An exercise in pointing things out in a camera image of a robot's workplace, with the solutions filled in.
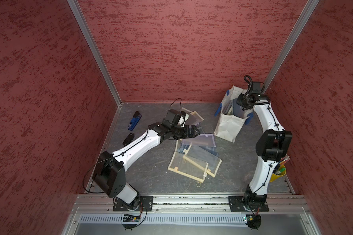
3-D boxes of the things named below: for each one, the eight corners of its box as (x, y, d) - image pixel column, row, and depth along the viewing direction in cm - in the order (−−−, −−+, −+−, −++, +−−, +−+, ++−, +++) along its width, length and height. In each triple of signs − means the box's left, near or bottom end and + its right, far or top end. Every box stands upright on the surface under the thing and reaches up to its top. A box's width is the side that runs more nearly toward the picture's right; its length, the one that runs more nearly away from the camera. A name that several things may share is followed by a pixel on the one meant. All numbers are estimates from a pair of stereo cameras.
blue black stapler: (128, 130, 106) (127, 127, 103) (136, 114, 116) (135, 111, 113) (135, 131, 106) (134, 128, 103) (142, 114, 116) (141, 111, 113)
